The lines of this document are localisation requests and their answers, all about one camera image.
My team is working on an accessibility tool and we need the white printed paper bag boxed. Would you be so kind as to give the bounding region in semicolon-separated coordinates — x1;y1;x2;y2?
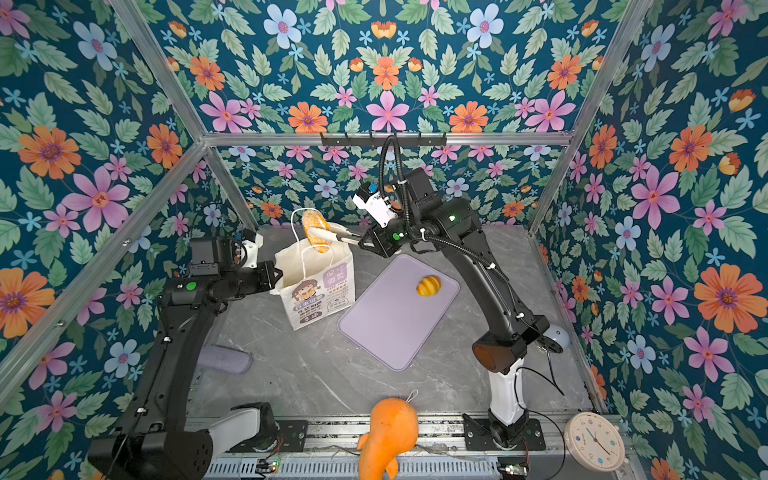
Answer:
271;208;356;330

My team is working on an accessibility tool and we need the striped round fake bread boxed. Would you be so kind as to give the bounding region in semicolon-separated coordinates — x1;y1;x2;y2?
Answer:
417;275;442;297

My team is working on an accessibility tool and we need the sesame oval fake bread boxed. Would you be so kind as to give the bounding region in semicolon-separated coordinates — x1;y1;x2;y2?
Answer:
301;209;335;254

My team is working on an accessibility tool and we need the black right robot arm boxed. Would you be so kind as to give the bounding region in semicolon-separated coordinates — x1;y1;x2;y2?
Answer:
353;134;569;449

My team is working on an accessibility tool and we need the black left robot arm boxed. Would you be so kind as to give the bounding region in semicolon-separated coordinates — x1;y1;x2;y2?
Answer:
87;231;282;479

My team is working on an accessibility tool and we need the lilac plastic tray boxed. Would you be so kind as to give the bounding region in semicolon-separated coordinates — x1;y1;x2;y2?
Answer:
338;255;460;372

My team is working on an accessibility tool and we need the lilac oval pad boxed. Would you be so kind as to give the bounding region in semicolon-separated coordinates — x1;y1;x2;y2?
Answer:
197;345;253;375

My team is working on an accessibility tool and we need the orange plush whale toy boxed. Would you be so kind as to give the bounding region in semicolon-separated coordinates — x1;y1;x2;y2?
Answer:
356;398;419;479

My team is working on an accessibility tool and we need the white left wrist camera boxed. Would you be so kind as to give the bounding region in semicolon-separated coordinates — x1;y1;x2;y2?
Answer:
238;229;263;269

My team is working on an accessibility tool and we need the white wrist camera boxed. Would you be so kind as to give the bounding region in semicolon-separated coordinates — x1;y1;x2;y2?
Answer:
352;182;399;228
238;229;263;269

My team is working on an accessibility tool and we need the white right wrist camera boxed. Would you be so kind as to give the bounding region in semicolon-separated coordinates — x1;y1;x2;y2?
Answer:
352;182;399;228

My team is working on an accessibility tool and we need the black hook rail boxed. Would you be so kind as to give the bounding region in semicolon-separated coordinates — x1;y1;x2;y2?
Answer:
320;133;448;148

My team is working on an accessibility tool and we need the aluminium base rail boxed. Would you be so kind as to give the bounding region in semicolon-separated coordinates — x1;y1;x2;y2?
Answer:
197;413;607;480

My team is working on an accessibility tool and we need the white round wall clock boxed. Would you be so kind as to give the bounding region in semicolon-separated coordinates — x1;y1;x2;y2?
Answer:
564;412;627;473

